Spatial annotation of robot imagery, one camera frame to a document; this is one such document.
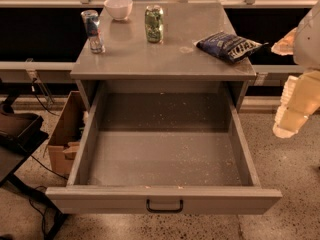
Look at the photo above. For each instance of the brown cardboard box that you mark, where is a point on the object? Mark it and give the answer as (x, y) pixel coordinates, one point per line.
(66, 134)

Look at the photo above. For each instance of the blue silver energy drink can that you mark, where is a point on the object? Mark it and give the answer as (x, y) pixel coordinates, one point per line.
(91, 23)

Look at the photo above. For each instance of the black drawer handle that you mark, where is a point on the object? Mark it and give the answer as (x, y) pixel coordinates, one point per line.
(174, 207)

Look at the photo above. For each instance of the green soda can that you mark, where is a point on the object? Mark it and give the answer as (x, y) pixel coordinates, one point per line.
(154, 23)

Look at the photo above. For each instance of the blue chip bag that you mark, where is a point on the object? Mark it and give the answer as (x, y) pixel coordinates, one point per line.
(229, 48)

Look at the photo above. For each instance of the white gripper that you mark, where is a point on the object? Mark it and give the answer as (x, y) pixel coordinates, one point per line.
(308, 45)

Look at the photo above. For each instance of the white bowl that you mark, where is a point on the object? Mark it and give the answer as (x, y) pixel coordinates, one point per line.
(119, 9)

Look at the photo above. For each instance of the grey cabinet with top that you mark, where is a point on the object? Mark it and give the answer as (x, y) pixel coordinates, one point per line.
(129, 55)

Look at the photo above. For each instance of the open grey top drawer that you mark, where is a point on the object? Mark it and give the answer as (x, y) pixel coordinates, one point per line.
(163, 142)

